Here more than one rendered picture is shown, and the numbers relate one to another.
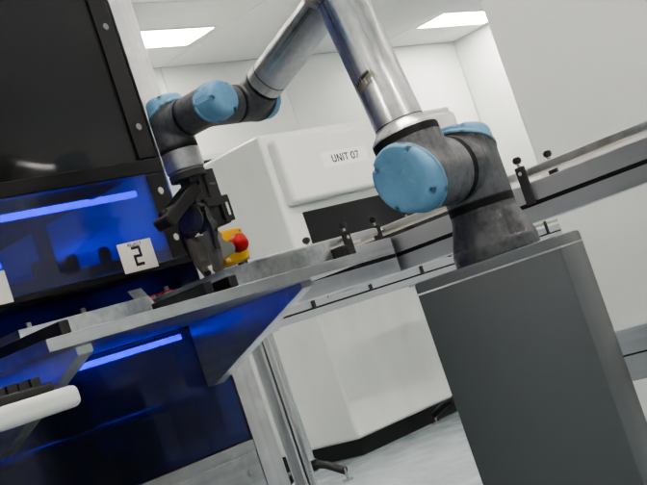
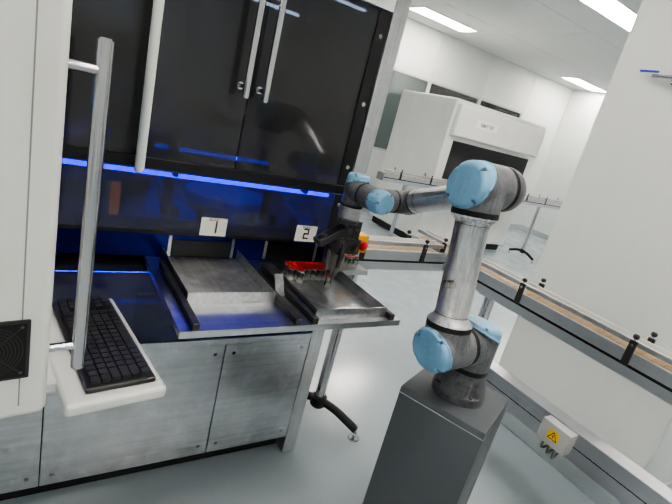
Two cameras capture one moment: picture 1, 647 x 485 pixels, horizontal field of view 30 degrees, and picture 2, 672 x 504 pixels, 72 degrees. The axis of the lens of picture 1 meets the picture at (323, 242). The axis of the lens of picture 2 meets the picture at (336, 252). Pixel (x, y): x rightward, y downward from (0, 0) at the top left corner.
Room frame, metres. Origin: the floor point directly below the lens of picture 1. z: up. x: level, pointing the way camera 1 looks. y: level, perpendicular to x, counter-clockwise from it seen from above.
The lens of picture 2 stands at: (0.82, -0.08, 1.46)
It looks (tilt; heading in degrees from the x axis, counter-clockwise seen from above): 17 degrees down; 11
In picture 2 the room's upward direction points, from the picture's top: 14 degrees clockwise
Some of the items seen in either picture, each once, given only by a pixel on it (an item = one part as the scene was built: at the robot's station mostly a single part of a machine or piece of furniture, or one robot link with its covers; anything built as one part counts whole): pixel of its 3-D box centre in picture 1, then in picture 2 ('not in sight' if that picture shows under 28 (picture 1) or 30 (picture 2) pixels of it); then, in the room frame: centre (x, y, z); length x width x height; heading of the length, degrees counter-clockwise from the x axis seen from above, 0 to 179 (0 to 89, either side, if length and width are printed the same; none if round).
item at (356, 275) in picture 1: (284, 273); (385, 248); (2.88, 0.11, 0.92); 0.69 x 0.15 x 0.16; 137
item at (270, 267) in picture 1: (221, 288); (325, 289); (2.23, 0.21, 0.90); 0.34 x 0.26 x 0.04; 46
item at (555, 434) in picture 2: not in sight; (556, 435); (2.55, -0.75, 0.50); 0.12 x 0.05 x 0.09; 47
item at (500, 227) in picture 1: (489, 228); (463, 376); (2.07, -0.28, 0.84); 0.15 x 0.15 x 0.10
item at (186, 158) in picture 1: (182, 163); (349, 212); (2.30, 0.21, 1.15); 0.08 x 0.08 x 0.05
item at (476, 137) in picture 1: (464, 165); (474, 341); (2.07, -0.27, 0.96); 0.13 x 0.12 x 0.14; 141
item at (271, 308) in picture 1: (257, 335); not in sight; (2.31, 0.18, 0.80); 0.34 x 0.03 x 0.13; 47
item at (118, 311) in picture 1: (35, 345); (215, 273); (2.06, 0.52, 0.90); 0.34 x 0.26 x 0.04; 47
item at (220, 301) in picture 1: (141, 329); (272, 291); (2.13, 0.35, 0.87); 0.70 x 0.48 x 0.02; 137
